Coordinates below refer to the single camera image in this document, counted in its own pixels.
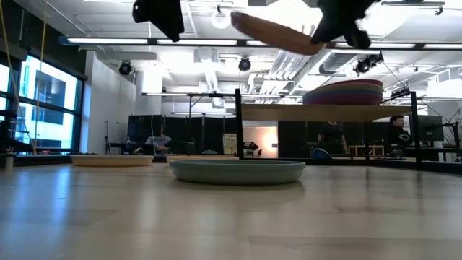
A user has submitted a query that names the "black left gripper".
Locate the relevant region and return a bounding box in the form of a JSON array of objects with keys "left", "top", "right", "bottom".
[{"left": 131, "top": 0, "right": 186, "bottom": 43}]

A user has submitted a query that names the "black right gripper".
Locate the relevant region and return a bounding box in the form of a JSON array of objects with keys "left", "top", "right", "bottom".
[{"left": 312, "top": 0, "right": 376, "bottom": 50}]

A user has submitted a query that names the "brown plate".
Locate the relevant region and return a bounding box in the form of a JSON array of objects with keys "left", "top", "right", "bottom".
[{"left": 230, "top": 12, "right": 326, "bottom": 56}]

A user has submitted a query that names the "peach plate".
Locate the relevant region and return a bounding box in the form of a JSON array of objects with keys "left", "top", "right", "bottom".
[{"left": 165, "top": 155, "right": 239, "bottom": 163}]

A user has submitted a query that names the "grey plate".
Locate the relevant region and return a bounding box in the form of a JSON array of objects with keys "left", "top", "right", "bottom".
[{"left": 70, "top": 154, "right": 154, "bottom": 167}]

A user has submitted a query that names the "teal plate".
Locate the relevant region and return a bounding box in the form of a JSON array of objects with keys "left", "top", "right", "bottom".
[{"left": 169, "top": 160, "right": 306, "bottom": 186}]

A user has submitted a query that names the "wooden shelf with black legs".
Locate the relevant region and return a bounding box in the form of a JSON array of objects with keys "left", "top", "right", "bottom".
[{"left": 234, "top": 88, "right": 422, "bottom": 171}]

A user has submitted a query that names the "black spotlight cluster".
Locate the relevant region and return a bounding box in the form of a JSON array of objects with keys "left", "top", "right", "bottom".
[{"left": 353, "top": 52, "right": 385, "bottom": 75}]

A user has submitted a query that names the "long overhead light bar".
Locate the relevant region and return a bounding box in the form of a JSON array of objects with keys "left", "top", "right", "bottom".
[{"left": 57, "top": 35, "right": 462, "bottom": 51}]

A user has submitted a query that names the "white globe lamp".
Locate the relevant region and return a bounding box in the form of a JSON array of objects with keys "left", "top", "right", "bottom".
[{"left": 211, "top": 9, "right": 232, "bottom": 30}]

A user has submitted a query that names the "person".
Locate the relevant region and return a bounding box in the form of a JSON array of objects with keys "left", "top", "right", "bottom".
[
  {"left": 386, "top": 115, "right": 414, "bottom": 156},
  {"left": 319, "top": 121, "right": 347, "bottom": 155},
  {"left": 144, "top": 126, "right": 173, "bottom": 155}
]

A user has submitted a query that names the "small wooden bench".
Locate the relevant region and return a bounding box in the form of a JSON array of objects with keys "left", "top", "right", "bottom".
[{"left": 347, "top": 144, "right": 385, "bottom": 157}]

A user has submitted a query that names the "blue round object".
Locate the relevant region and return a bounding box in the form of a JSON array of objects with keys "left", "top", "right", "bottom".
[{"left": 312, "top": 147, "right": 333, "bottom": 160}]

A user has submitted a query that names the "dark desktop monitor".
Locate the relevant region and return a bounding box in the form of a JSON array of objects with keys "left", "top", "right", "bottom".
[{"left": 417, "top": 115, "right": 445, "bottom": 142}]

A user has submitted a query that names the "large window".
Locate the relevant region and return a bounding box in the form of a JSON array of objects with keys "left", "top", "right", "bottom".
[{"left": 0, "top": 53, "right": 86, "bottom": 155}]

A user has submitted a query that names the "yellow poster sign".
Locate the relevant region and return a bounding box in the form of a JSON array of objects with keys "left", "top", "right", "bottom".
[{"left": 222, "top": 133, "right": 237, "bottom": 155}]

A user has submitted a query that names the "black rack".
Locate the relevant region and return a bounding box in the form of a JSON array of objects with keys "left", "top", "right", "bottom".
[{"left": 0, "top": 110, "right": 35, "bottom": 155}]

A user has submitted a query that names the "black overhead rail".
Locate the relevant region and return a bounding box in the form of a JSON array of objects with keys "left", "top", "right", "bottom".
[{"left": 381, "top": 0, "right": 445, "bottom": 15}]

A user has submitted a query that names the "black partition wall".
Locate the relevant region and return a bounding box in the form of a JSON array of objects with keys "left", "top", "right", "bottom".
[
  {"left": 127, "top": 114, "right": 239, "bottom": 155},
  {"left": 277, "top": 121, "right": 394, "bottom": 159}
]

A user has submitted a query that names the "yellow hanging cord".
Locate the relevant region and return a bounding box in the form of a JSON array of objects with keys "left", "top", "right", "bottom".
[{"left": 0, "top": 0, "right": 22, "bottom": 120}]

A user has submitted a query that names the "black aluminium table frame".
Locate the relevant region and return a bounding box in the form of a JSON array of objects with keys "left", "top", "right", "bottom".
[{"left": 0, "top": 154, "right": 462, "bottom": 175}]

